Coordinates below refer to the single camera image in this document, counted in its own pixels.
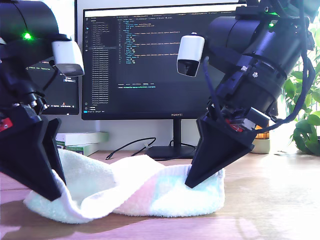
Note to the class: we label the black Huawei monitor on stand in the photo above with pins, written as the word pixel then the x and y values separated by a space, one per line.
pixel 150 105

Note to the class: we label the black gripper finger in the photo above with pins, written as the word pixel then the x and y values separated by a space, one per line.
pixel 55 140
pixel 25 155

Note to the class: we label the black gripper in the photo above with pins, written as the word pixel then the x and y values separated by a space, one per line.
pixel 250 92

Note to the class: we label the green leafy houseplant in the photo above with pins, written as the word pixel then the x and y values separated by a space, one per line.
pixel 307 135

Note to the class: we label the pastel striped tea towel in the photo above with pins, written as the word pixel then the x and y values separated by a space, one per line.
pixel 140 195

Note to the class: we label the long white cardboard box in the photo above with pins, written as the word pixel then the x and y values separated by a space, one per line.
pixel 82 138

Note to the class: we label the arm white camera box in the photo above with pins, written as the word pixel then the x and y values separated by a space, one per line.
pixel 191 50
pixel 66 53

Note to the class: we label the green and white box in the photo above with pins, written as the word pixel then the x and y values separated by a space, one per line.
pixel 85 148

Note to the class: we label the amber glass lamp grey base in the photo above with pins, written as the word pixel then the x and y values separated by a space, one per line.
pixel 262 147

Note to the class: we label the black monitor with terminal windows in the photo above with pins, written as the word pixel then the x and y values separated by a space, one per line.
pixel 65 100

